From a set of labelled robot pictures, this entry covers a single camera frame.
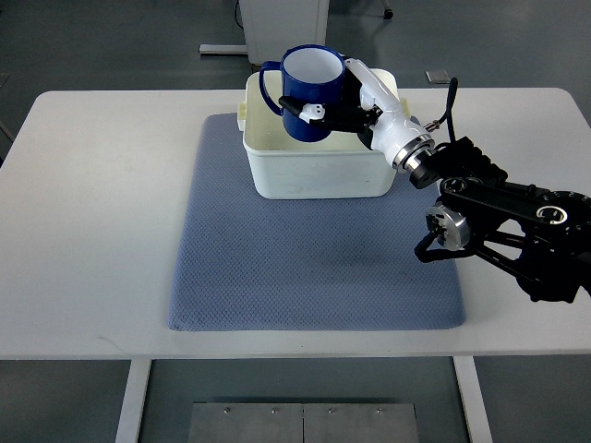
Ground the white right table leg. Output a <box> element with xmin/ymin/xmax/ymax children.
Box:
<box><xmin>453</xmin><ymin>356</ymin><xmax>493</xmax><ymax>443</ymax></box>

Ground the grey metal floor plate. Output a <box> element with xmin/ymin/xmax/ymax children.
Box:
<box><xmin>187</xmin><ymin>402</ymin><xmax>419</xmax><ymax>442</ymax></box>

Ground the white table leg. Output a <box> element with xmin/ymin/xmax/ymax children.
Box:
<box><xmin>115</xmin><ymin>359</ymin><xmax>151</xmax><ymax>443</ymax></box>
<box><xmin>453</xmin><ymin>356</ymin><xmax>493</xmax><ymax>443</ymax></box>

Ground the blue quilted mat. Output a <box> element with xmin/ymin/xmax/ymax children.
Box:
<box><xmin>167</xmin><ymin>114</ymin><xmax>465</xmax><ymax>331</ymax></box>

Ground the white plastic box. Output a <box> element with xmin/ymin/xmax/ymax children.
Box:
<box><xmin>237</xmin><ymin>73</ymin><xmax>395</xmax><ymax>199</ymax></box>

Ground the white left table leg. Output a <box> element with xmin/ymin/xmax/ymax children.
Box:
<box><xmin>115</xmin><ymin>359</ymin><xmax>151</xmax><ymax>443</ymax></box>

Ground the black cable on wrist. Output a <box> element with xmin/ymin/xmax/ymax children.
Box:
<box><xmin>425</xmin><ymin>77</ymin><xmax>460</xmax><ymax>144</ymax></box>

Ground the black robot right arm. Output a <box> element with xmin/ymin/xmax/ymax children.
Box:
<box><xmin>404</xmin><ymin>138</ymin><xmax>590</xmax><ymax>303</ymax></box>

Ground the white cabinet on floor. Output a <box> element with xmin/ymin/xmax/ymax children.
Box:
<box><xmin>199</xmin><ymin>0</ymin><xmax>332</xmax><ymax>66</ymax></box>

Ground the small grey floor socket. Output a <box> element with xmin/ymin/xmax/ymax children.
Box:
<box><xmin>425</xmin><ymin>69</ymin><xmax>452</xmax><ymax>85</ymax></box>

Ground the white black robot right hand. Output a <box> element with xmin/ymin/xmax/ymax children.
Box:
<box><xmin>279</xmin><ymin>58</ymin><xmax>435</xmax><ymax>174</ymax></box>

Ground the blue mug white inside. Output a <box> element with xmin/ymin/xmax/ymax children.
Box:
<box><xmin>259</xmin><ymin>44</ymin><xmax>345</xmax><ymax>142</ymax></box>

